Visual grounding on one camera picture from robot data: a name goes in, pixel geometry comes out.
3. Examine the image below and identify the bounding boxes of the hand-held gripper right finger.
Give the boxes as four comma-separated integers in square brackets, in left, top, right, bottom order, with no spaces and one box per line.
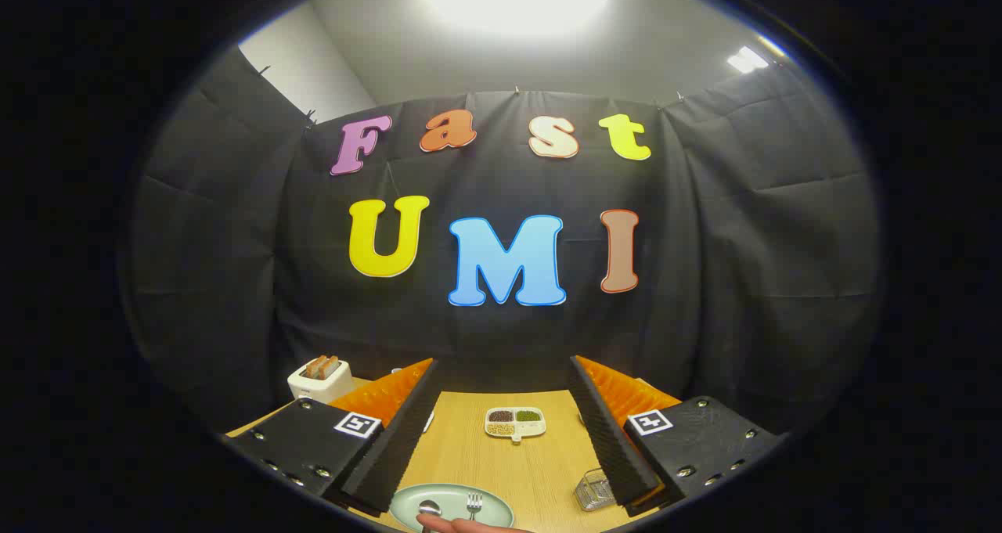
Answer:
[568,355,788,518]

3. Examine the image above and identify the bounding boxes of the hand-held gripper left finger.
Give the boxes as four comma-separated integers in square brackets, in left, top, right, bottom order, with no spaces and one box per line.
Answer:
[223,358,441,518]

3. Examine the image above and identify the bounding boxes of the pale green plate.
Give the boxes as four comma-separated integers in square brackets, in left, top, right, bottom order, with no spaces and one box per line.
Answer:
[389,483,515,532]

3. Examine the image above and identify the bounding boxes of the white divided dish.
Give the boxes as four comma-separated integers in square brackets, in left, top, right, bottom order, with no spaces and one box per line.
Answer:
[484,406,546,445]

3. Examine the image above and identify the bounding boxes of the white toaster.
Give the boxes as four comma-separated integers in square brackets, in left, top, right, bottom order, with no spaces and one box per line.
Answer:
[287,357,355,405]

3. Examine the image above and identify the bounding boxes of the small ceiling light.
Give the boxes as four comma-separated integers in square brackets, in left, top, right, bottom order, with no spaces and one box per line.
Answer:
[726,45,772,74]

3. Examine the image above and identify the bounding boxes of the metal wire basket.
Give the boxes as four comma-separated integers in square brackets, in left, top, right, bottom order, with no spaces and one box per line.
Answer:
[574,468,619,512]

